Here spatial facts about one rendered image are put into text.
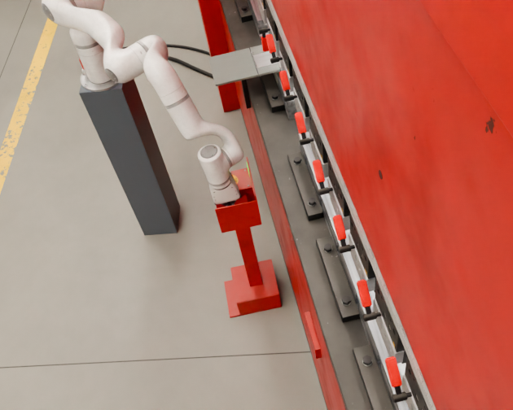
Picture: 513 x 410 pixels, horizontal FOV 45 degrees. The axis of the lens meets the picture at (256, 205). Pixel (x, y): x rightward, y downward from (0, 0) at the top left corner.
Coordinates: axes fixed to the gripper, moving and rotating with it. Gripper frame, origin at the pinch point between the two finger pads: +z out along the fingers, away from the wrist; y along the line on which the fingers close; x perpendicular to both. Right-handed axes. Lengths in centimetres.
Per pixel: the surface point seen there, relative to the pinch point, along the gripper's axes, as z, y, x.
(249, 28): -10, -25, -91
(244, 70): -24, -19, -47
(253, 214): 2.0, -7.7, 5.0
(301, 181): -13.3, -28.2, 8.6
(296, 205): -10.7, -24.3, 16.2
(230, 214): -1.7, 0.6, 5.0
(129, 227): 70, 65, -62
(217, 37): 21, -7, -136
